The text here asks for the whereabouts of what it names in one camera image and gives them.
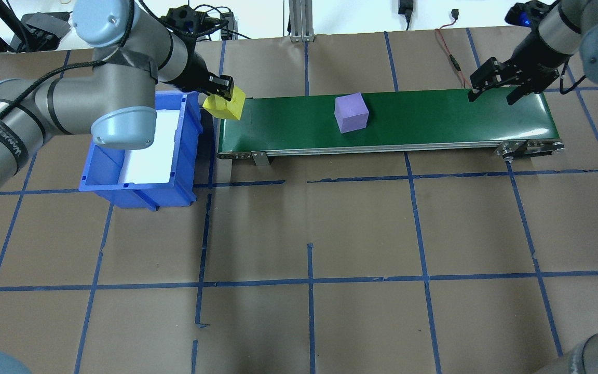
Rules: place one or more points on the white foam pad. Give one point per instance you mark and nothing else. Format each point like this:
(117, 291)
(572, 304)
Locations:
(153, 156)

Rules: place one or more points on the purple foam block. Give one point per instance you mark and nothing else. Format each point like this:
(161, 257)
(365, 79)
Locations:
(352, 114)

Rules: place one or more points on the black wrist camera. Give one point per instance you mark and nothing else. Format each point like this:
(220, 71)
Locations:
(182, 18)
(522, 14)

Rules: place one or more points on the blue plastic storage bin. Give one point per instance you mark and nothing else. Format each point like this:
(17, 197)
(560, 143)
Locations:
(148, 197)

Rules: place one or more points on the green conveyor belt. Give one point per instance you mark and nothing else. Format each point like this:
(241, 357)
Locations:
(288, 124)

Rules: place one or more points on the aluminium profile post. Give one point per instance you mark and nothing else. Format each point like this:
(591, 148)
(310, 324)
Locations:
(301, 26)

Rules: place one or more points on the yellow foam block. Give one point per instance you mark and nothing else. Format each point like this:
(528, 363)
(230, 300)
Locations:
(229, 110)

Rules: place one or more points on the black camera stand pole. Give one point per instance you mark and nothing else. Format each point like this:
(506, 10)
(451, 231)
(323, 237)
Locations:
(8, 23)

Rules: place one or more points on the black power adapter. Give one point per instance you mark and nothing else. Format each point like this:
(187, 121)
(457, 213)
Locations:
(228, 26)
(406, 6)

